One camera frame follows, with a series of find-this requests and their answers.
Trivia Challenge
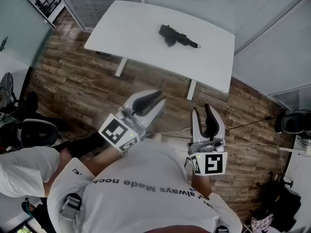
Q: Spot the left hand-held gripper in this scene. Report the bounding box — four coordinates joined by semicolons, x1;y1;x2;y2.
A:
98;89;168;155

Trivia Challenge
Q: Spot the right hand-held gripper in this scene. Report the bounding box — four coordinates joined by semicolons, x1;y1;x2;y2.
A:
187;103;228;177

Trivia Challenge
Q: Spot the black handheld tool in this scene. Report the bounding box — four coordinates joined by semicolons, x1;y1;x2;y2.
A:
158;24;201;49

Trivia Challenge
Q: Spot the person's right forearm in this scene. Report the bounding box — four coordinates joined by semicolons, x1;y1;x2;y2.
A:
191;173;212;200

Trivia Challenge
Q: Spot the person's left forearm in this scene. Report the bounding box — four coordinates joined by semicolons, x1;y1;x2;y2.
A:
81;144;125;177

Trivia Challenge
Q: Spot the white table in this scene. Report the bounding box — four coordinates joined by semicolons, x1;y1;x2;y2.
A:
84;0;236;101

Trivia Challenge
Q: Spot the black and white office chair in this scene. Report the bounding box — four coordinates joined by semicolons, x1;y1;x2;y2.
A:
20;118;60;148
274;109;311;134

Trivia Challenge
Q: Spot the person's white t-shirt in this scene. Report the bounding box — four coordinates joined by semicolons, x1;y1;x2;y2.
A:
46;138;243;233

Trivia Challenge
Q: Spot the white side desk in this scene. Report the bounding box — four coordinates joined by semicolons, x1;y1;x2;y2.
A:
278;130;311;228

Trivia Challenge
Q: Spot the black bag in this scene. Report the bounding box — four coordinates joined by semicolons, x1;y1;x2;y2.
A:
250;171;302;225

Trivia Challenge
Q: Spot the checkered cloth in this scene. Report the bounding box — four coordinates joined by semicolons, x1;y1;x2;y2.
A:
250;214;274;233

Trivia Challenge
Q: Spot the black mesh chair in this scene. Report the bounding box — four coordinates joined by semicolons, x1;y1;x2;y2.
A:
0;72;14;99

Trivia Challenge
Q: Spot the black floor cable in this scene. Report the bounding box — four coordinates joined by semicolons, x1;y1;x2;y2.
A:
225;115;274;137

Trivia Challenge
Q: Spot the white floor cable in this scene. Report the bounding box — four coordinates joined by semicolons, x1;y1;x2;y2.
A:
145;127;280;150

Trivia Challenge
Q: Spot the black and white wall picture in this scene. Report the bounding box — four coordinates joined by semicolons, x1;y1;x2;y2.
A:
16;0;66;25

